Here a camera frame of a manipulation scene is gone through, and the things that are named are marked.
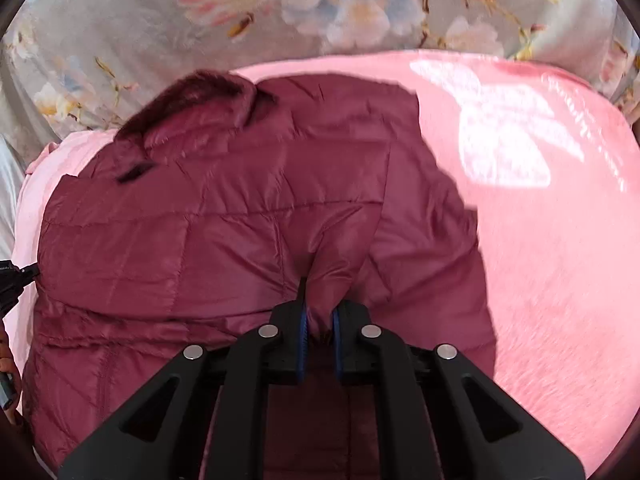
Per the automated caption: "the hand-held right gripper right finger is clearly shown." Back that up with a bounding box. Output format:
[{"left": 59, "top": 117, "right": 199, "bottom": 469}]
[{"left": 330, "top": 301, "right": 587, "bottom": 480}]

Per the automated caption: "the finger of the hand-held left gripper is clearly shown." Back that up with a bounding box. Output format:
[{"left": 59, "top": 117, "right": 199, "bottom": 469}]
[{"left": 0, "top": 260, "right": 41, "bottom": 319}]

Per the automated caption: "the maroon puffer jacket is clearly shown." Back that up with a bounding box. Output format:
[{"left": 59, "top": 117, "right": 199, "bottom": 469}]
[{"left": 22, "top": 71, "right": 501, "bottom": 480}]

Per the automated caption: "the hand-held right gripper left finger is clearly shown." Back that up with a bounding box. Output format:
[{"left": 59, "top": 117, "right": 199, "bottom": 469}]
[{"left": 59, "top": 277, "right": 309, "bottom": 480}]

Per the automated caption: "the grey floral blanket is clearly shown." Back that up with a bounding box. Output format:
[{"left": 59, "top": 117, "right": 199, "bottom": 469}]
[{"left": 0, "top": 0, "right": 640, "bottom": 147}]

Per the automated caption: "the pink patterned blanket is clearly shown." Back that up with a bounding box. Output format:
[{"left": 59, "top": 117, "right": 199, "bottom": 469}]
[{"left": 10, "top": 50, "right": 640, "bottom": 480}]

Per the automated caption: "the person's left hand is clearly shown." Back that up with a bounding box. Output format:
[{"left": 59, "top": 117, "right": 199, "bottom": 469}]
[{"left": 0, "top": 321, "right": 23, "bottom": 386}]

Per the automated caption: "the white satin sheet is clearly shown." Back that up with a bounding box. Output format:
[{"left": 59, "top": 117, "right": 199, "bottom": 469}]
[{"left": 0, "top": 120, "right": 27, "bottom": 263}]

